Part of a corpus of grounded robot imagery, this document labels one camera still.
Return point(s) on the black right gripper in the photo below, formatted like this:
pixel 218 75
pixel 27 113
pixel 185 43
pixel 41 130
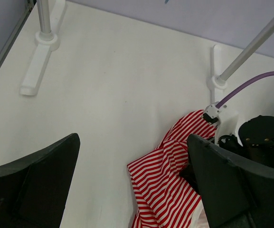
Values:
pixel 255 140

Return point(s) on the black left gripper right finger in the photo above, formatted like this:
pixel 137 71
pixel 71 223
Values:
pixel 236 192

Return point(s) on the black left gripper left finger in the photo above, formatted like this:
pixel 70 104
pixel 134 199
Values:
pixel 34 188

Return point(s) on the red white striped tank top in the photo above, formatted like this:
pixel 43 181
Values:
pixel 165 199

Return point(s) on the white garment rack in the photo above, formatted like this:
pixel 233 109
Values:
pixel 47 41

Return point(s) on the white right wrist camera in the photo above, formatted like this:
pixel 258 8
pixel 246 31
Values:
pixel 224 119

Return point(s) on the aluminium frame post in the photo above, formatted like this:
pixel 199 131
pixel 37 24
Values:
pixel 13 14

